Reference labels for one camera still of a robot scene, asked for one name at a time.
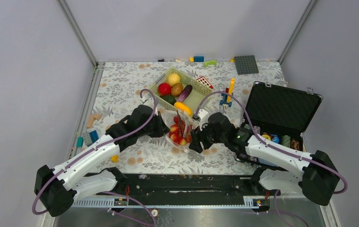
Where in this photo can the dark green avocado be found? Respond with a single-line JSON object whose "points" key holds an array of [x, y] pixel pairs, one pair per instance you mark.
{"points": [[169, 99]]}

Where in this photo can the red apple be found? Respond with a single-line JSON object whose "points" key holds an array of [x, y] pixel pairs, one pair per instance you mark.
{"points": [[164, 89]]}

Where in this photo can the red white grid toy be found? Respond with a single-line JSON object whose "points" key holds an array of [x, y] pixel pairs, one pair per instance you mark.
{"points": [[205, 82]]}

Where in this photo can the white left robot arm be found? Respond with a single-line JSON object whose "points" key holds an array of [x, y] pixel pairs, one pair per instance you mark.
{"points": [[59, 187]]}

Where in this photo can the orange mango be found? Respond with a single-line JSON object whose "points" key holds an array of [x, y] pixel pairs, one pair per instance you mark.
{"points": [[183, 107]]}

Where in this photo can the small yellow block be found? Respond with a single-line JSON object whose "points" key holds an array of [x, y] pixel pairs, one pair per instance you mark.
{"points": [[114, 158]]}

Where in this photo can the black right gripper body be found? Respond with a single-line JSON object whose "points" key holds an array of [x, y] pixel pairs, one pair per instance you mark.
{"points": [[206, 133]]}

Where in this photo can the brown kiwi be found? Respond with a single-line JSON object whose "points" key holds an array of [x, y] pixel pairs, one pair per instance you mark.
{"points": [[177, 89]]}

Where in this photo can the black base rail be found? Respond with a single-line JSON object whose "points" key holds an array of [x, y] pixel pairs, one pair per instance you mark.
{"points": [[189, 190]]}

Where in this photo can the clear dotted zip top bag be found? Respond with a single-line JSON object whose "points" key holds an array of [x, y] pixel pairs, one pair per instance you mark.
{"points": [[167, 117]]}

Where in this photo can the black foam-lined case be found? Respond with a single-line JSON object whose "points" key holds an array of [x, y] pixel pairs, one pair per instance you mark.
{"points": [[281, 110]]}

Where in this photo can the tan wooden block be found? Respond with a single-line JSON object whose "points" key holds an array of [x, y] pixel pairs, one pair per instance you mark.
{"points": [[92, 118]]}

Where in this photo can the poker chips row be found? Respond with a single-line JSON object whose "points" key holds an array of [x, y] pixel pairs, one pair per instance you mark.
{"points": [[284, 140]]}

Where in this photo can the teal small brick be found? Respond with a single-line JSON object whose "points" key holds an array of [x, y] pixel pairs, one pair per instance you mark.
{"points": [[80, 141]]}

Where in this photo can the blue yellow brick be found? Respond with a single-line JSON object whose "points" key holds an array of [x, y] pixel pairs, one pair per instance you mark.
{"points": [[197, 59]]}

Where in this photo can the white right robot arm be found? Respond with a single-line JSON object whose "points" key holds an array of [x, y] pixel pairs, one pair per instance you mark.
{"points": [[313, 175]]}

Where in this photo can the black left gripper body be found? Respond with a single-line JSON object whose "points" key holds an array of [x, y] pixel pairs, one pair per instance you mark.
{"points": [[155, 129]]}

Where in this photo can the green arch block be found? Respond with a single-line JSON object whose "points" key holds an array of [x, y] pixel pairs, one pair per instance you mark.
{"points": [[209, 63]]}

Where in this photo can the yellow blue block toy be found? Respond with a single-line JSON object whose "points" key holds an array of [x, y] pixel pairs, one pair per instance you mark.
{"points": [[226, 99]]}

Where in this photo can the yellow lemon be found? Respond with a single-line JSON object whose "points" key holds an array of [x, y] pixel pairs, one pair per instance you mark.
{"points": [[173, 79]]}

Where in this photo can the grey building baseplate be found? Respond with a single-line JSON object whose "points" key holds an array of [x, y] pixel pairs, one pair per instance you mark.
{"points": [[246, 65]]}

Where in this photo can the pale green perforated basket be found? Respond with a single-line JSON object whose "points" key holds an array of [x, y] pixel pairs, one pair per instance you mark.
{"points": [[198, 93]]}

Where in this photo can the blue grey brick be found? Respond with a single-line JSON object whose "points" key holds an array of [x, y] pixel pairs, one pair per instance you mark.
{"points": [[90, 137]]}

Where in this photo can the purple eggplant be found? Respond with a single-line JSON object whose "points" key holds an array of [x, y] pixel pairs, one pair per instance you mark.
{"points": [[185, 93]]}

